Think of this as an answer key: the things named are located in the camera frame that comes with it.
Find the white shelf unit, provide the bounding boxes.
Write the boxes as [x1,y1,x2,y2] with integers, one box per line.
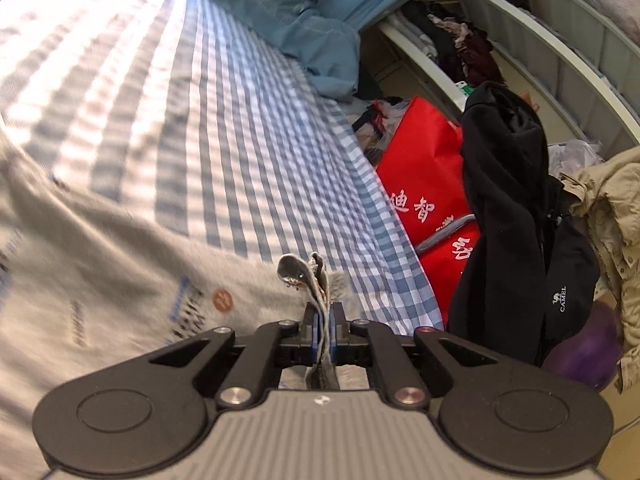
[376,0,640,162]

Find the beige jacket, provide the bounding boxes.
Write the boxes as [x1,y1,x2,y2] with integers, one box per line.
[560,148,639,391]

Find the blue checkered bed sheet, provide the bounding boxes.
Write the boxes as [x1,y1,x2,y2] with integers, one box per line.
[1,0,442,334]

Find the clothes pile on shelf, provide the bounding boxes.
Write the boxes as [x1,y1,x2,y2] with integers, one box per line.
[399,0,506,88]

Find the purple ball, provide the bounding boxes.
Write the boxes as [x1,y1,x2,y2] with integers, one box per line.
[542,301,623,391]

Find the grey printed pants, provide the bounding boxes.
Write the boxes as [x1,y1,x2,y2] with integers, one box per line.
[1,140,362,479]

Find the red bag with characters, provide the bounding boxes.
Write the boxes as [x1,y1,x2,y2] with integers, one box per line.
[376,98,480,322]

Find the black hanging garment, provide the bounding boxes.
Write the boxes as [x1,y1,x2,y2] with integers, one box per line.
[447,82,600,366]

